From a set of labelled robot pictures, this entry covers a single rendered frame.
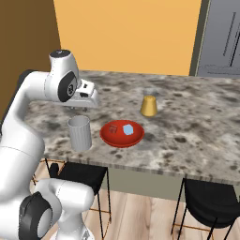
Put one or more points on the yellow cup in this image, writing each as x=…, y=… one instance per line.
x=148, y=106

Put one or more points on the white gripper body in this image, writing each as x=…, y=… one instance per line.
x=89, y=100

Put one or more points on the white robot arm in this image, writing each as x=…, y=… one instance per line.
x=22, y=146

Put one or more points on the red ice bowl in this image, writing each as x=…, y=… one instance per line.
x=122, y=137

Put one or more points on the grey ribbed glass cup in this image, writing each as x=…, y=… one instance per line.
x=80, y=132

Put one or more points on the clear reddish ice cube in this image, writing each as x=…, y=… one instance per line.
x=112, y=128

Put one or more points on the black bar stool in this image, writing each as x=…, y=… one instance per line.
x=211, y=204
x=84, y=178

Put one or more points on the pale blue ice cube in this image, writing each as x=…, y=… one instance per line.
x=127, y=129

